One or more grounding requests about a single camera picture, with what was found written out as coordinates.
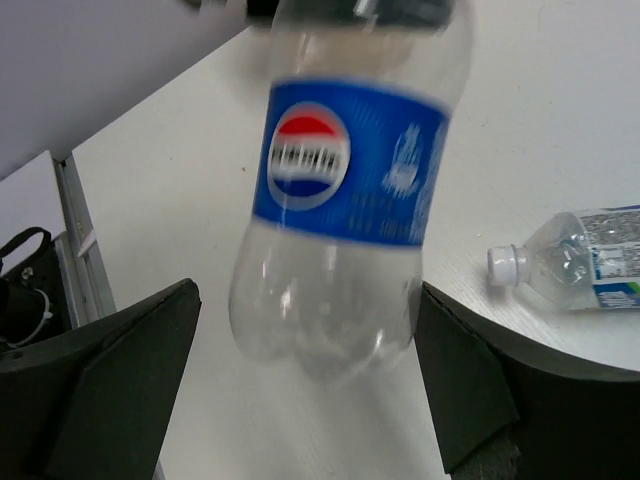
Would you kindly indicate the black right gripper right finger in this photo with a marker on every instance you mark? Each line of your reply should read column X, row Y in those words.
column 504, row 406

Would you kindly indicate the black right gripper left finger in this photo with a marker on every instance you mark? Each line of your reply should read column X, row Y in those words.
column 95, row 402

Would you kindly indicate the clear bottle blue Pepsi label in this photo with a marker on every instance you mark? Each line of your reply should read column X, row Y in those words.
column 329, row 273

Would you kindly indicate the clear water bottle white cap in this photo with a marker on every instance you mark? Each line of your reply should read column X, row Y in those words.
column 579, row 260

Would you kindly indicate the aluminium table frame rail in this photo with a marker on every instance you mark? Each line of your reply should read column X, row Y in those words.
column 88, row 293

